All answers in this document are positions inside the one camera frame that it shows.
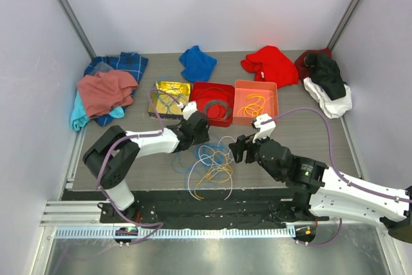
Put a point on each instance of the black cloth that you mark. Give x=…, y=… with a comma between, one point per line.
x=325, y=73

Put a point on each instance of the salmon pink cloth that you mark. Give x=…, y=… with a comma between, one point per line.
x=105, y=91

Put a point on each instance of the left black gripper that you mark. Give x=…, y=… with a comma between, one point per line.
x=204, y=137

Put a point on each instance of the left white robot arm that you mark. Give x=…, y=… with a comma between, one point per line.
x=110, y=158

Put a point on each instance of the red square box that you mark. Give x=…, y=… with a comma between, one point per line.
x=215, y=100

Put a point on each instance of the left corner aluminium post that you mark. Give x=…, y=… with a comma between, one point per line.
x=78, y=29

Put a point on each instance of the white cloth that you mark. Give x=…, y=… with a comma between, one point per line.
x=333, y=109

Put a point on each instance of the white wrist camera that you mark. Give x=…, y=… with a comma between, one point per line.
x=187, y=109
x=264, y=125

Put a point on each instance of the corner aluminium post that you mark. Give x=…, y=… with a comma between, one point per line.
x=78, y=29
x=342, y=24

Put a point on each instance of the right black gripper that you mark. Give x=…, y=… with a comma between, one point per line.
x=241, y=144

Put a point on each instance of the right corner aluminium post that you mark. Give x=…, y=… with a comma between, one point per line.
x=342, y=24

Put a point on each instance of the white slotted cable duct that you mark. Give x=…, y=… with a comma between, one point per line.
x=123, y=233

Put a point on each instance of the blue plaid cloth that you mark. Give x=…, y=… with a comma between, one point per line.
x=132, y=63

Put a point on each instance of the salmon pink square box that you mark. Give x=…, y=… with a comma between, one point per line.
x=253, y=98

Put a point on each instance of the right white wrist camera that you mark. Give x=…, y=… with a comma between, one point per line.
x=264, y=125

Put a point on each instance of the gold metal tin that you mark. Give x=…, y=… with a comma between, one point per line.
x=166, y=96

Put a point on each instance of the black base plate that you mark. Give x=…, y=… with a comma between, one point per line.
x=265, y=208

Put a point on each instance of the dark red cloth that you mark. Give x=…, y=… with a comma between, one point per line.
x=302, y=69

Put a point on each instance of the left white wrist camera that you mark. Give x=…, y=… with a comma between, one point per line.
x=187, y=109

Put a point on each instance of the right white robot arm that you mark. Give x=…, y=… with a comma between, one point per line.
x=322, y=191

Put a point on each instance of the light blue cloth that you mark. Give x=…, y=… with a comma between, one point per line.
x=79, y=118

